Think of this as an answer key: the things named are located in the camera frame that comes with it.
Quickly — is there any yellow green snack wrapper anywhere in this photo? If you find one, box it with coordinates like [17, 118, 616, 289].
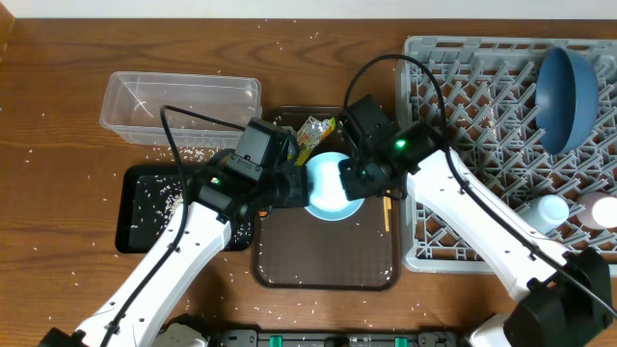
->
[285, 116, 335, 166]

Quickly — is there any pink cup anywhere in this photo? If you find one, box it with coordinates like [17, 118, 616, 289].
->
[577, 192, 617, 229]

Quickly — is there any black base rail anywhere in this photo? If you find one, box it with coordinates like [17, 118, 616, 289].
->
[153, 315, 464, 347]

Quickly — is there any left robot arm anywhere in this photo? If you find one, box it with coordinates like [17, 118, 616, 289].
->
[40, 118, 309, 346]

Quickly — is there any grey dishwasher rack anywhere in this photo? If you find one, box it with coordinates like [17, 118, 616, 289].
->
[395, 37, 616, 264]

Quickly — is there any dark blue plate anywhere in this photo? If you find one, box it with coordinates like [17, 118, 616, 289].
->
[535, 47, 599, 155]

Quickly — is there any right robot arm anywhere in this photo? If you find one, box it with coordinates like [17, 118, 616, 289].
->
[339, 95, 616, 347]

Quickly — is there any brown serving tray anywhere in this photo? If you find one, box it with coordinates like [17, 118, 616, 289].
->
[250, 105, 402, 292]

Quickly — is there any light blue rice bowl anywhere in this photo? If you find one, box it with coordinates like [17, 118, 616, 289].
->
[305, 151, 364, 222]

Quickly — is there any white rice pile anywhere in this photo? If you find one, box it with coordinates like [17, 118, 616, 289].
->
[159, 193, 183, 222]

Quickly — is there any black plastic tray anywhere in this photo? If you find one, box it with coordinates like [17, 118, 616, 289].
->
[114, 163, 255, 254]

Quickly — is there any clear plastic bin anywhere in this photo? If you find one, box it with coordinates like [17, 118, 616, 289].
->
[99, 71, 262, 147]

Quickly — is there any light blue cup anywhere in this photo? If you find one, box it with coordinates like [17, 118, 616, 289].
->
[519, 195, 570, 234]

